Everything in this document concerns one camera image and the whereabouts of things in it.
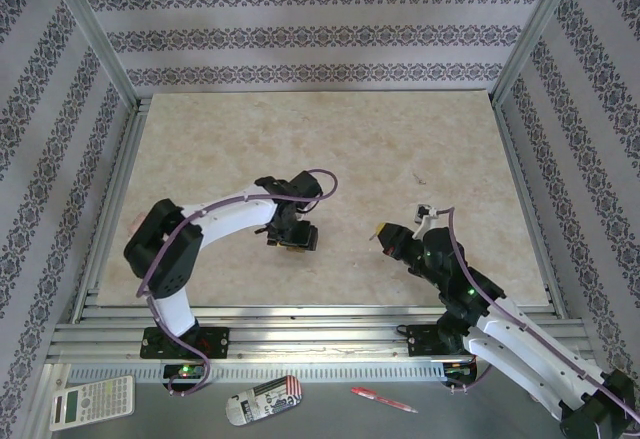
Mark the red pen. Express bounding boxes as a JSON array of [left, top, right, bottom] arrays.
[[349, 385, 419, 415]]

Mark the printed pencil case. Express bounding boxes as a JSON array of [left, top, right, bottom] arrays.
[[225, 374, 304, 428]]

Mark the white scientific calculator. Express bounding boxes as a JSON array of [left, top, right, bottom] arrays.
[[48, 374, 136, 433]]

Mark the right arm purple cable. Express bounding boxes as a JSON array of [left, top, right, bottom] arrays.
[[432, 207, 640, 428]]

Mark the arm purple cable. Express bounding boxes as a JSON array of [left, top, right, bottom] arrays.
[[135, 168, 339, 398], [432, 207, 640, 428]]

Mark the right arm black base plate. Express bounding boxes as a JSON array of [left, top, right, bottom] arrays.
[[407, 323, 476, 358]]

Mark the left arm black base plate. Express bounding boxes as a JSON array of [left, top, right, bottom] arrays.
[[143, 326, 231, 360]]

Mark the grey slotted cable duct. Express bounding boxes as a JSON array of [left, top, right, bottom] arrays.
[[67, 362, 446, 384]]

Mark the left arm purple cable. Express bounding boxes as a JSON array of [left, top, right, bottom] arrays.
[[135, 168, 339, 398]]

